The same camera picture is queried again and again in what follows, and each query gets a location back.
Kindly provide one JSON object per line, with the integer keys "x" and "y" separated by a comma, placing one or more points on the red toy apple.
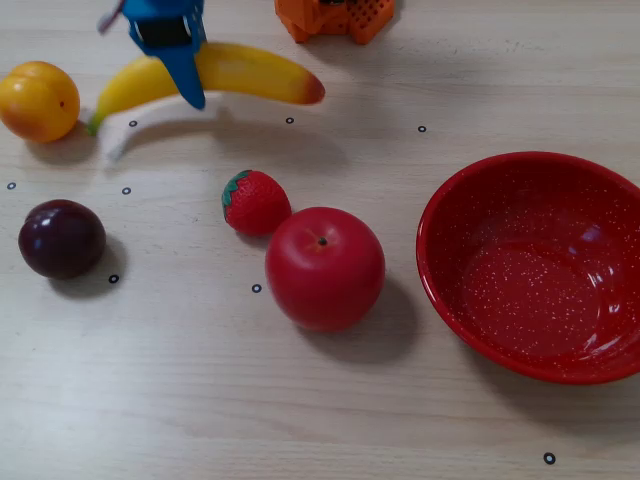
{"x": 325, "y": 272}

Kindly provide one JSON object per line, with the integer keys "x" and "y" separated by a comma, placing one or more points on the yellow orange toy peach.
{"x": 37, "y": 102}

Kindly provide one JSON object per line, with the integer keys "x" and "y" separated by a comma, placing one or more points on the orange robot arm base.
{"x": 345, "y": 20}

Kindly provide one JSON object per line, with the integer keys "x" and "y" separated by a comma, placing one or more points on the red speckled bowl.
{"x": 530, "y": 280}

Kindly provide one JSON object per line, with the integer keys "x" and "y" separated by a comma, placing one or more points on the yellow toy banana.
{"x": 250, "y": 70}

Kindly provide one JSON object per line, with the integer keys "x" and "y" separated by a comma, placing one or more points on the red toy strawberry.
{"x": 257, "y": 205}

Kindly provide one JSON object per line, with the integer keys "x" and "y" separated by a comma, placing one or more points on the blue gripper black motor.
{"x": 161, "y": 34}

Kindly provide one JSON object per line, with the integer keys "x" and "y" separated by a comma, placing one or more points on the dark purple toy plum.
{"x": 62, "y": 240}

